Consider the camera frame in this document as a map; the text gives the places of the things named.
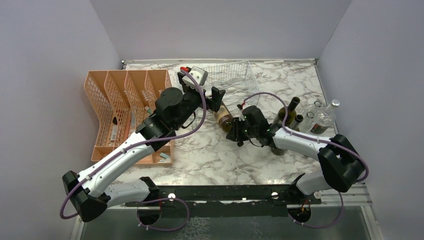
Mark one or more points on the dark green wine bottle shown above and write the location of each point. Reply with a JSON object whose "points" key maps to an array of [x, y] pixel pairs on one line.
{"points": [[290, 115]]}

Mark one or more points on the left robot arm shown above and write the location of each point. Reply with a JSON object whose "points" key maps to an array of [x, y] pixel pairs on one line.
{"points": [[88, 192]]}

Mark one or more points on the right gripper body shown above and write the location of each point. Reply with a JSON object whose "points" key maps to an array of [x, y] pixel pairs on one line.
{"points": [[241, 131]]}

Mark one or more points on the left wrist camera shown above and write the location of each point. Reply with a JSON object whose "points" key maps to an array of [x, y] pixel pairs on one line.
{"points": [[199, 74]]}

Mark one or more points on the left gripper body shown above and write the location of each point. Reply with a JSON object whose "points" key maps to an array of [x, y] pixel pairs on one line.
{"points": [[193, 100]]}

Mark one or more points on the clear bottle silver cap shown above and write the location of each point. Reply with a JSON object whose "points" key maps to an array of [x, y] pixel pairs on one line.
{"points": [[324, 118]]}

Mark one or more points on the white wire wine rack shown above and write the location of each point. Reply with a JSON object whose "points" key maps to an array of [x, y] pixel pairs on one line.
{"points": [[237, 78]]}

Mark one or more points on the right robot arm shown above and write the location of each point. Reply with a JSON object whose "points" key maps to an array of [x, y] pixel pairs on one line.
{"points": [[340, 166]]}

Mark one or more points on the black mounting rail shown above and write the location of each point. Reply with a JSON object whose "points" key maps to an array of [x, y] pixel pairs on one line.
{"points": [[214, 201]]}

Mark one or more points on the green wine bottle white label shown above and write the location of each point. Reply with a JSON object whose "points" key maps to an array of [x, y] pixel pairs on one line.
{"points": [[277, 151]]}

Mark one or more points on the green wine bottle brown label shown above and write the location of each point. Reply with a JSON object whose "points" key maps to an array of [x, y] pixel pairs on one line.
{"points": [[224, 118]]}

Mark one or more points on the orange plastic file organizer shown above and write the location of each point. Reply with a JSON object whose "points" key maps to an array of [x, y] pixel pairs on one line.
{"points": [[122, 99]]}

